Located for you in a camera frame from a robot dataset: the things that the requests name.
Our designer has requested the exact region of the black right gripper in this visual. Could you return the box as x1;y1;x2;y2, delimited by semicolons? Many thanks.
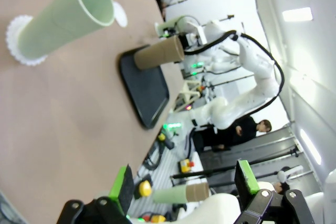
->
179;33;190;49

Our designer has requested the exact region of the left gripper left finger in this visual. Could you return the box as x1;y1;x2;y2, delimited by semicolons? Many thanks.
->
56;164;135;224

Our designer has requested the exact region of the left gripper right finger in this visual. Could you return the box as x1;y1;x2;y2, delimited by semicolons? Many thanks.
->
234;159;314;224

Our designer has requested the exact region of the white scalloped paper coaster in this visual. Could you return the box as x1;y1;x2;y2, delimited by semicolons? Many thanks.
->
112;1;129;28
5;15;48;67

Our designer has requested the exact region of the black metal pole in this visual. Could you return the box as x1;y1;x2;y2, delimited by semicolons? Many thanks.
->
170;165;238;180

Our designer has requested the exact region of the yellow emergency stop box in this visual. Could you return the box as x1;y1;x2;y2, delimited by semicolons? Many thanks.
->
141;214;166;224
178;158;196;174

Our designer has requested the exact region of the cream wooden stand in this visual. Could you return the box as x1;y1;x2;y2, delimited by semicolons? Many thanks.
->
172;79;204;113

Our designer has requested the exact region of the dark-clothed brown-haired operator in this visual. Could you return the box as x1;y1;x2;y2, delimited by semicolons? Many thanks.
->
195;115;273;154

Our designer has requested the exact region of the grey slatted panel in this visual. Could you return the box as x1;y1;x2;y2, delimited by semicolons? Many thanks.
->
133;137;190;209

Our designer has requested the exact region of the black plastic tray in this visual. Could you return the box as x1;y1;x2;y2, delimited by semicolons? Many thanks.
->
118;45;171;130

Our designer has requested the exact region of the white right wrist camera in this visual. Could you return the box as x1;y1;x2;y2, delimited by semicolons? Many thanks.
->
193;23;207;46

